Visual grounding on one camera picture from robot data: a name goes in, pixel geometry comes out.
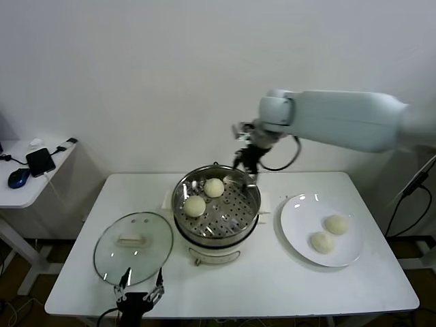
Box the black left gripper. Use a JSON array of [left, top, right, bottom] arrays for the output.
[[113, 267, 166, 327]]

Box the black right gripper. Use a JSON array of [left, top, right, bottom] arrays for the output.
[[233, 144, 266, 188]]

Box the white steamed baozi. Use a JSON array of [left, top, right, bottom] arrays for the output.
[[309, 231, 336, 255], [203, 177, 225, 198], [183, 196, 207, 217], [323, 214, 350, 236]]

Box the glass lid with cream handle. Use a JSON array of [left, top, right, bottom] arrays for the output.
[[93, 211, 174, 286]]

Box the stainless steel steamer basket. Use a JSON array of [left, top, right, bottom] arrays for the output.
[[171, 165, 262, 240]]

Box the white oval plate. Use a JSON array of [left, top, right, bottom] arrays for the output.
[[279, 193, 364, 268]]

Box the white electric cooking pot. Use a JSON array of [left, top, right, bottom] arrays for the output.
[[159, 189, 272, 267]]

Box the white side desk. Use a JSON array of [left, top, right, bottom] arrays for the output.
[[0, 139, 80, 296]]

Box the black smartphone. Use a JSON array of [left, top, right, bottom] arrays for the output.
[[25, 148, 57, 178]]

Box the blue computer mouse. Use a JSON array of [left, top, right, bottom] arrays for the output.
[[7, 168, 31, 189]]

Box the black power adapter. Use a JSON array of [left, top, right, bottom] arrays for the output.
[[401, 172, 429, 198]]

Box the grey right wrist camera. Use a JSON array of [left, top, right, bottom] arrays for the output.
[[232, 121, 262, 146]]

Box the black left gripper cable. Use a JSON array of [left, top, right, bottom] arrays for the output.
[[98, 307, 120, 327]]

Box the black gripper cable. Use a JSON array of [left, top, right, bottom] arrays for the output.
[[98, 307, 120, 327], [258, 135, 302, 172]]

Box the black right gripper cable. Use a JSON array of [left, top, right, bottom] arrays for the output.
[[258, 135, 302, 172]]

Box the white phone charging cable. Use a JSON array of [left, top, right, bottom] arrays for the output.
[[42, 172, 67, 209]]

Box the white hanging cable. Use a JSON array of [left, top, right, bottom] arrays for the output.
[[381, 158, 436, 213]]

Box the black hanging power cable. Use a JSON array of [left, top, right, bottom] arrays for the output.
[[384, 183, 432, 238]]

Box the black cable adapter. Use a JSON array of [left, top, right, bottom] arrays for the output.
[[50, 138, 78, 155]]

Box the black desk cable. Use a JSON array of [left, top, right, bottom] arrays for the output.
[[0, 153, 27, 168]]

